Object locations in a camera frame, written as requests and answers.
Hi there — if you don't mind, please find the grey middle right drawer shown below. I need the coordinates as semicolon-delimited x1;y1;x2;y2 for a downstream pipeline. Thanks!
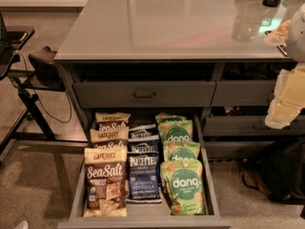
203;115;305;136

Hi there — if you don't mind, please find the rear green Dang bag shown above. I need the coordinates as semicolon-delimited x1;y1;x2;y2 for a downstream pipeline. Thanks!
155;113;187;124

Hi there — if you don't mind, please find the white object bottom left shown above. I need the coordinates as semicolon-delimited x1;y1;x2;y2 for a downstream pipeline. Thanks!
13;220;29;229

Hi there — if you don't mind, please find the middle brown Sea Salt bag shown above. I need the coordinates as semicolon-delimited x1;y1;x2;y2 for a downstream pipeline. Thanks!
90;127;129;150

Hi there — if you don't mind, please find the black cable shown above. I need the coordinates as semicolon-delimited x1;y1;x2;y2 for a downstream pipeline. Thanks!
12;50;73;124

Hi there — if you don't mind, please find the green dang bag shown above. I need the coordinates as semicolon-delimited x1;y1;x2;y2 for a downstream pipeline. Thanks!
158;120;193;141
155;113;187;124
163;140;200;161
161;159;206;216

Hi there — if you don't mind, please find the grey bottom right drawer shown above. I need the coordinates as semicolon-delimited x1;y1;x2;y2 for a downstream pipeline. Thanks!
205;141;272;159

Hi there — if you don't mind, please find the black white marker tag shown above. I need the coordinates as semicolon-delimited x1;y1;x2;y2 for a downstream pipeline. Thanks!
265;29;287;56

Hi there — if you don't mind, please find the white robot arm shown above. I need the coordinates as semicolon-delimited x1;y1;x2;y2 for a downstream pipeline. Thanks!
265;4;305;129

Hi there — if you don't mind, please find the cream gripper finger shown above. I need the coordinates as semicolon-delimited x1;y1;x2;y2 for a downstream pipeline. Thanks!
265;100;300;129

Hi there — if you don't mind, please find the brown sea salt bag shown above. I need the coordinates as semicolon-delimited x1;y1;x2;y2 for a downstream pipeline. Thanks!
95;113;131;132
84;147;127;218
90;127;129;150

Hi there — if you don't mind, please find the black side stand table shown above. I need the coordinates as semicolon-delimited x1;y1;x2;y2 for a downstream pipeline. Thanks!
0;19;87;164

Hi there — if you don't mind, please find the front green Dang bag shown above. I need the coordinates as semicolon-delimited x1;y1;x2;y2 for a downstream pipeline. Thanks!
161;159;206;216

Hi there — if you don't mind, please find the rear brown Sea Salt bag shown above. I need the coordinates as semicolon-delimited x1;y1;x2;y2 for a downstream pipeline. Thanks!
95;113;131;132

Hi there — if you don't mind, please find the grey top left drawer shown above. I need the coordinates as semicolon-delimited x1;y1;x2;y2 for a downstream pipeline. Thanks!
73;81;215;108

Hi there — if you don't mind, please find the black bag on floor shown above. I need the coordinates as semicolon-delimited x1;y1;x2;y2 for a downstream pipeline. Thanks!
242;135;305;205

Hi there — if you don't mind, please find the grey counter cabinet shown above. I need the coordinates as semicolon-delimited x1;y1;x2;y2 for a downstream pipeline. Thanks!
53;0;305;160

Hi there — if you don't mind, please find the grey top right drawer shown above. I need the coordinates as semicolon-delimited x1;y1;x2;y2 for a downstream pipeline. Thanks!
212;80;275;107

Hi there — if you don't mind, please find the blue kettle chip bag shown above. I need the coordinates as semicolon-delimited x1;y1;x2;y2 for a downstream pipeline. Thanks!
129;135;159;153
128;153;161;203
129;124;156;138

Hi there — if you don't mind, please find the front brown Sea Salt bag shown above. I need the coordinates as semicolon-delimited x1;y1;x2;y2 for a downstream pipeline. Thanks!
84;147;127;218

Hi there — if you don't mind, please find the open grey middle drawer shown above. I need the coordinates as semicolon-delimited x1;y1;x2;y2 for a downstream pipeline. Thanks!
57;114;231;229

